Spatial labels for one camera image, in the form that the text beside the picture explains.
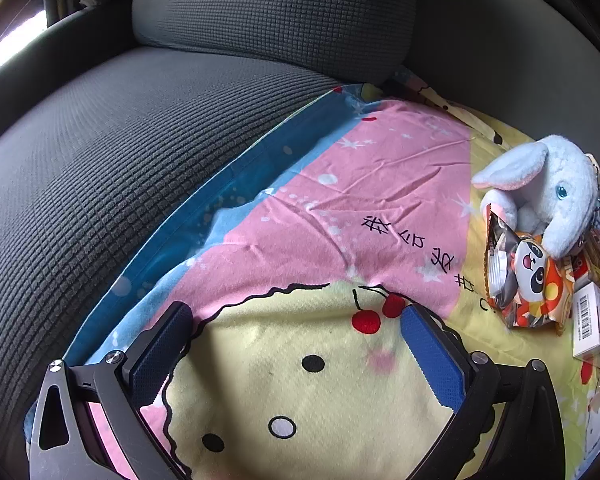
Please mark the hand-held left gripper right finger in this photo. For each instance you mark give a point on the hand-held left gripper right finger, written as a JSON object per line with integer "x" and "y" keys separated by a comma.
{"x": 430, "y": 355}

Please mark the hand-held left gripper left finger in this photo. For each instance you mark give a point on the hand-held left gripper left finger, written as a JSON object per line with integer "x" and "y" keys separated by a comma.
{"x": 162, "y": 345}

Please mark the orange panda snack packet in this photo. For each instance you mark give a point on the orange panda snack packet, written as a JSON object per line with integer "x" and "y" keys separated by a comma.
{"x": 530, "y": 270}

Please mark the white barcode medicine box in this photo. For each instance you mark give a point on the white barcode medicine box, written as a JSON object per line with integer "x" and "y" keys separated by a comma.
{"x": 592, "y": 320}

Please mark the printed cartoon bed sheet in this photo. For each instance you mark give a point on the printed cartoon bed sheet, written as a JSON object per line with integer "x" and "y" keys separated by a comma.
{"x": 305, "y": 210}

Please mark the grey textured sofa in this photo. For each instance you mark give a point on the grey textured sofa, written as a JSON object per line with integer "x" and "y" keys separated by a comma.
{"x": 104, "y": 160}

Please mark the pale blue plush elephant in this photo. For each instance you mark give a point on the pale blue plush elephant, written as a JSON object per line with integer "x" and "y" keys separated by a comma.
{"x": 565, "y": 195}

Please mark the grey sofa cushion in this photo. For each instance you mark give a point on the grey sofa cushion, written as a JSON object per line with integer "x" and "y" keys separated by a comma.
{"x": 280, "y": 10}

